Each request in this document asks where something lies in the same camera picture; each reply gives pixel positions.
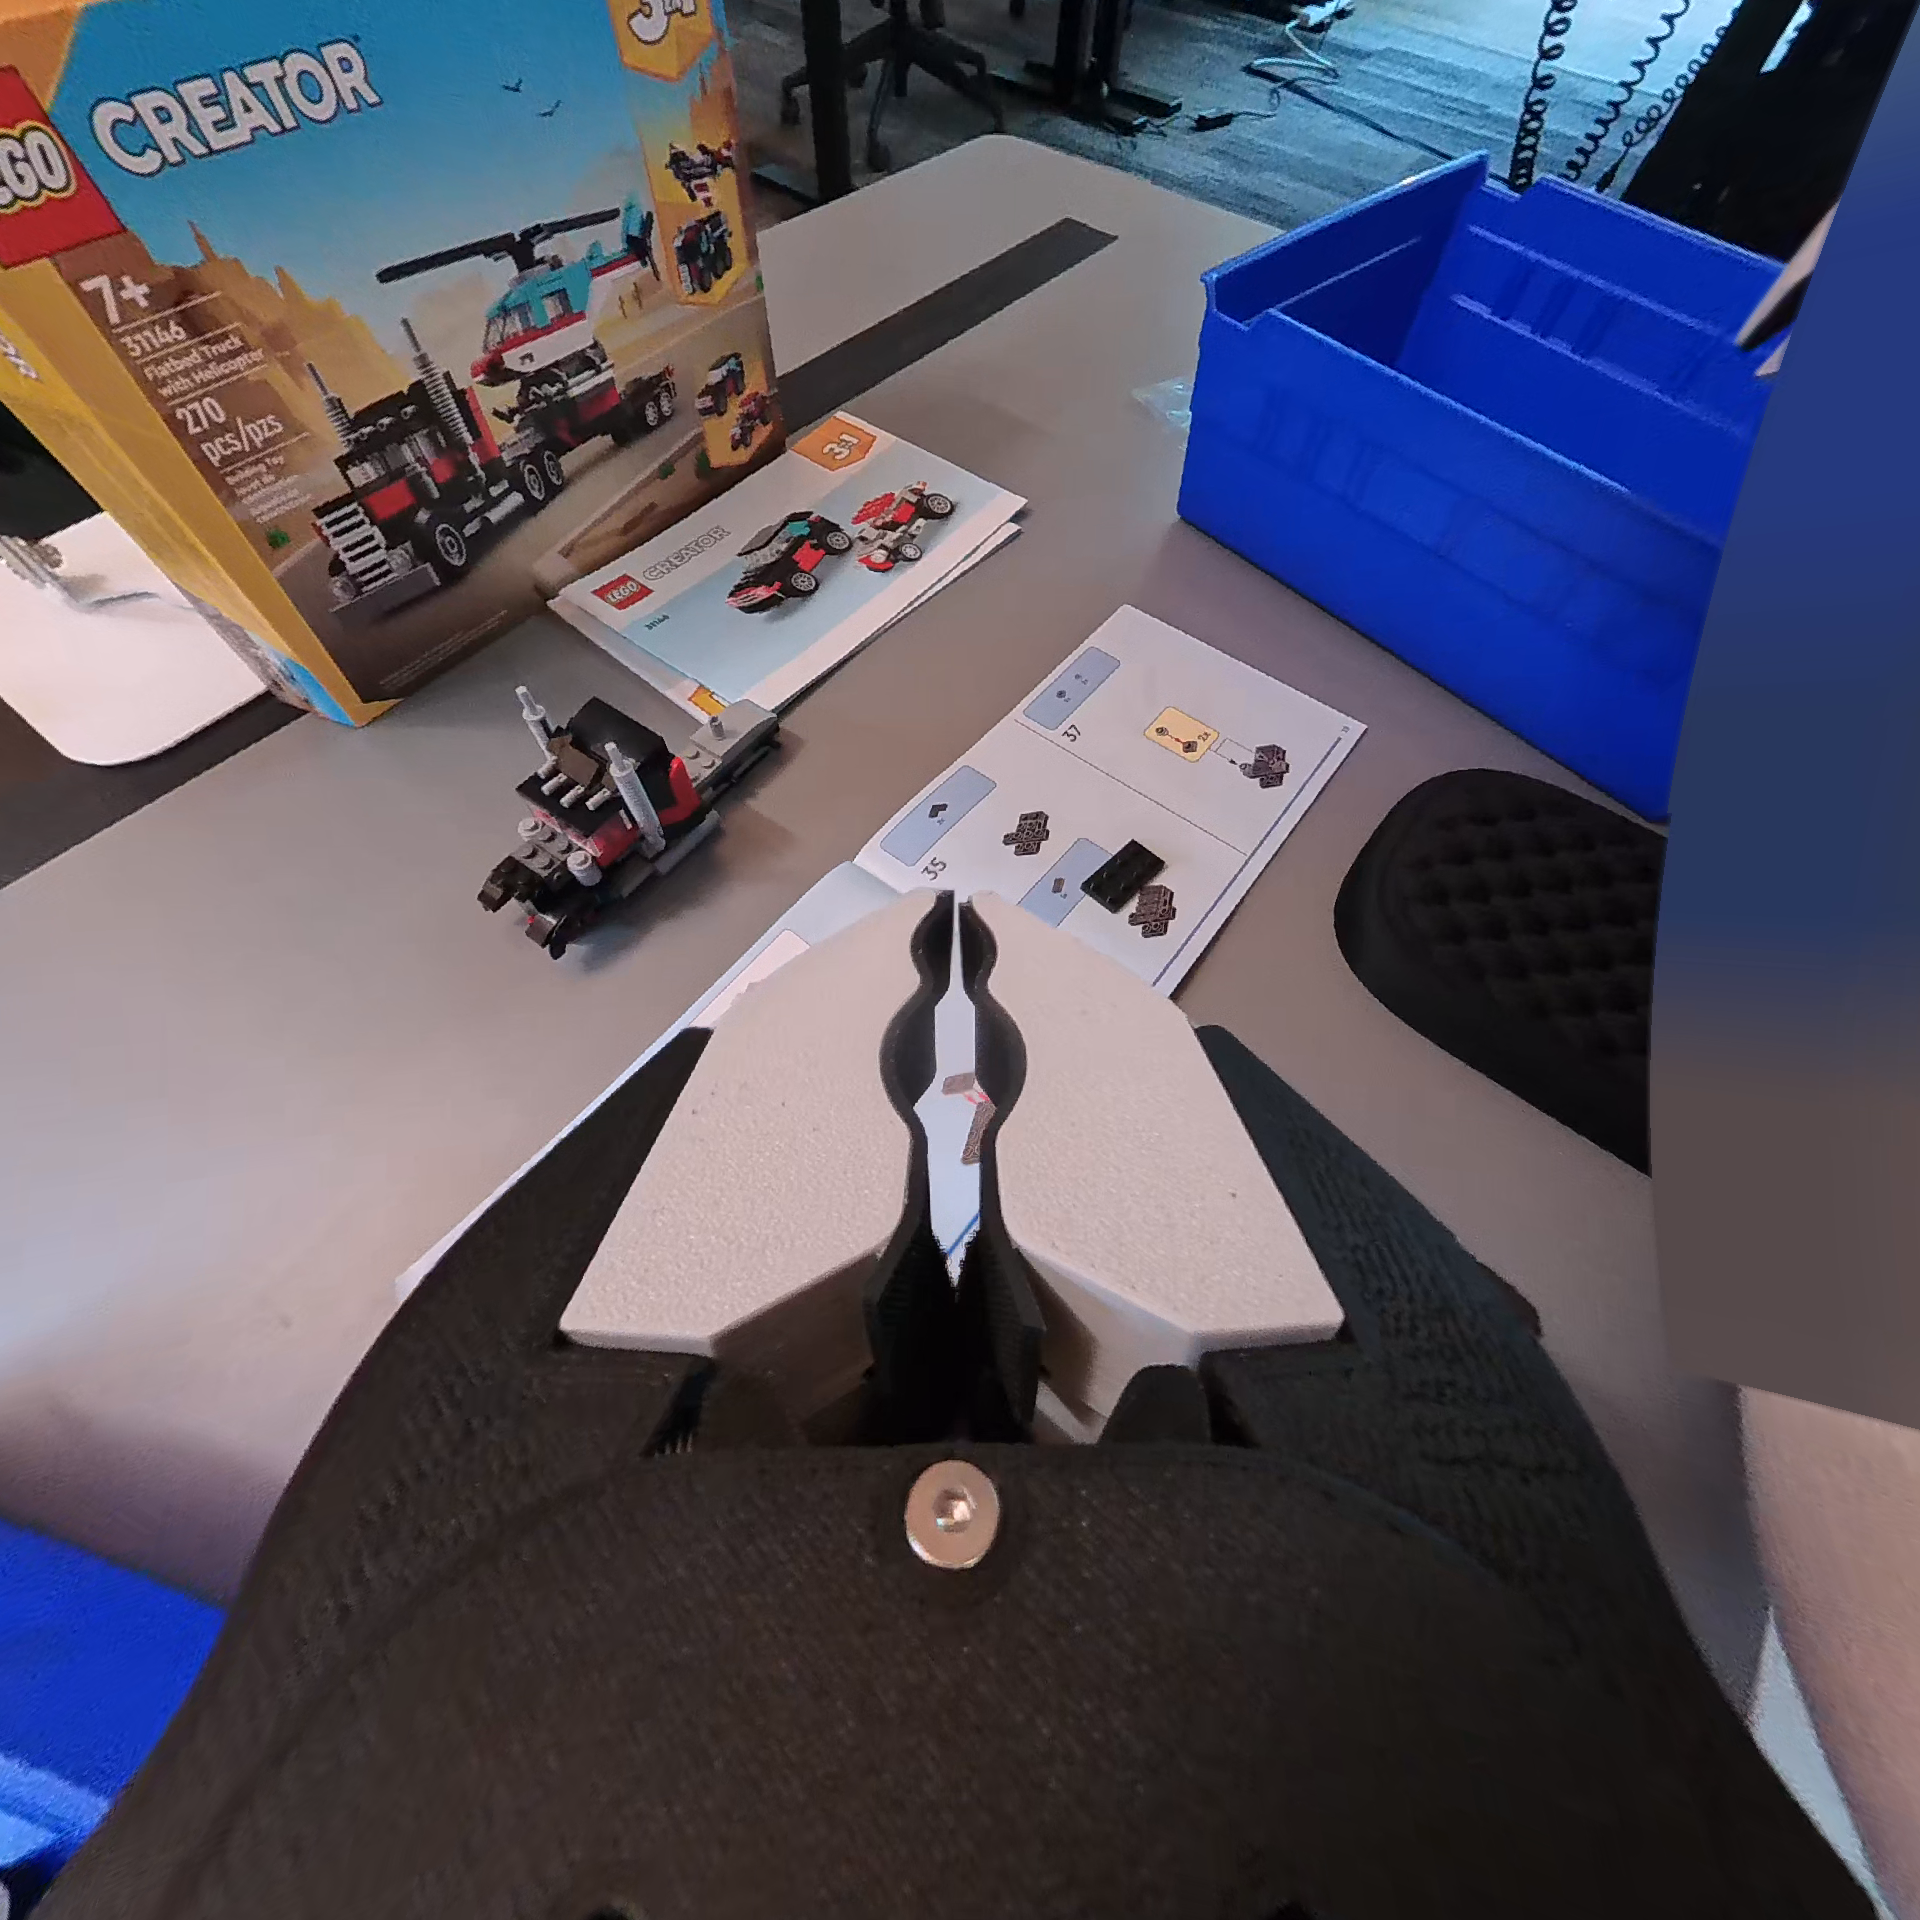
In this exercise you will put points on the clear plastic scrap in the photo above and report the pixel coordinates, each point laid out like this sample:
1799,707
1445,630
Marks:
1167,396

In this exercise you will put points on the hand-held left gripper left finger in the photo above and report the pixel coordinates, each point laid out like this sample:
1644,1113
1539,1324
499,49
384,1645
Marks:
750,1200

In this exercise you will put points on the black office chair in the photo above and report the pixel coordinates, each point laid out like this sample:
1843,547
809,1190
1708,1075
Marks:
916,76

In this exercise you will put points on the closed lego instruction booklet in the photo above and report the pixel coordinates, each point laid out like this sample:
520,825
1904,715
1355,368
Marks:
781,556

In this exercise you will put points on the open lego instruction booklet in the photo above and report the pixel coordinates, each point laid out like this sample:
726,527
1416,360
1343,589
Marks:
1141,661

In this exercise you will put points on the lego set cardboard box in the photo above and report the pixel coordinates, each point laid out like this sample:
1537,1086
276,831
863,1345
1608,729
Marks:
300,376

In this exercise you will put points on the lego truck model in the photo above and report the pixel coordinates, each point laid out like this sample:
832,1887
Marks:
615,825

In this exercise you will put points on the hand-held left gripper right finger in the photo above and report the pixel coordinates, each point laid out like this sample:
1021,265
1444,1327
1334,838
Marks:
1156,1200

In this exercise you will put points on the black quilted case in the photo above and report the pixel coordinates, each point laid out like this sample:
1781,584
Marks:
1500,932

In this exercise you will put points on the blue plastic bin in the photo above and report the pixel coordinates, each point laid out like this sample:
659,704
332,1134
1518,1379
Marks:
1424,556

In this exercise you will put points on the white stand base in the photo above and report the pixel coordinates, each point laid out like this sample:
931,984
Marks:
107,675

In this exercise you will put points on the black lego plate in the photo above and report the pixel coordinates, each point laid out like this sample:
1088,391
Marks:
1123,879

